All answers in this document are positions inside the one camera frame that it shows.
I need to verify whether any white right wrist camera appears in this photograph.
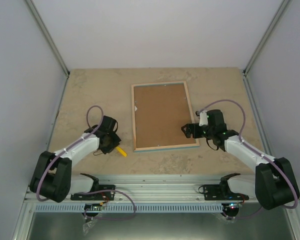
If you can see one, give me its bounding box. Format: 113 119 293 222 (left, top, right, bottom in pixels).
195 110 208 127

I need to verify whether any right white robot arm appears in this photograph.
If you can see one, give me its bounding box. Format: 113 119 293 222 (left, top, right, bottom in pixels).
181 109 300 210

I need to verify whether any yellow screwdriver tool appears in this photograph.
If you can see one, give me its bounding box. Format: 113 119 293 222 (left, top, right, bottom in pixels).
116 146 127 157

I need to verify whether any left controller board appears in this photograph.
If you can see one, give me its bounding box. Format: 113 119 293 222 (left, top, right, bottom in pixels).
83 202 107 212

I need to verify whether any aluminium corner post left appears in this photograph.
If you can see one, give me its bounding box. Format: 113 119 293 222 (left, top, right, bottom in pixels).
24 0 71 78

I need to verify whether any aluminium corner post right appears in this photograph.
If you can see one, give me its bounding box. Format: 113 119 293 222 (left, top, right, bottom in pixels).
242 0 293 76

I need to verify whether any teal wooden picture frame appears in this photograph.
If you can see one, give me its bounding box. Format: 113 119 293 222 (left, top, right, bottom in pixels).
131 80 200 153

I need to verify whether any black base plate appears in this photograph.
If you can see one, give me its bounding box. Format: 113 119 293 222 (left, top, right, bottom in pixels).
198 184 250 201
70 184 116 201

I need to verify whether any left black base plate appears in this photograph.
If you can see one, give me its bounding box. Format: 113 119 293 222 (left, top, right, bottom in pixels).
70 184 116 201

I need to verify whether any clear plastic bag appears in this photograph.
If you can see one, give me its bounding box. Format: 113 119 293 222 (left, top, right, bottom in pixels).
82 217 100 236

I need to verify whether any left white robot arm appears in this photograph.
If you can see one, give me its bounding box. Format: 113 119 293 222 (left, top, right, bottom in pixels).
29 116 121 203

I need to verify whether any aluminium corner post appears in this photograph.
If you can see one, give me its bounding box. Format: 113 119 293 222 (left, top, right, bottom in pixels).
24 0 71 78
242 0 293 76

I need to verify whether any right controller board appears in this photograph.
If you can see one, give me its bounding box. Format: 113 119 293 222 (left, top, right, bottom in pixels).
225 201 243 209

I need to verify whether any aluminium rail base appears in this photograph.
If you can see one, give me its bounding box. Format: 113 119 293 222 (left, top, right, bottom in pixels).
24 174 300 203

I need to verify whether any controller board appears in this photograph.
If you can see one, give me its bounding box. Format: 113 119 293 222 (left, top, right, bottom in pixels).
83 202 107 212
225 201 243 209

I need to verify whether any grey slotted cable duct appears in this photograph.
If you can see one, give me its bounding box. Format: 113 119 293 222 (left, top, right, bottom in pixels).
34 202 224 214

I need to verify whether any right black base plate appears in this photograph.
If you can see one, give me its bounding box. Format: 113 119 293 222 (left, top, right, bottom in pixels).
198 184 250 201

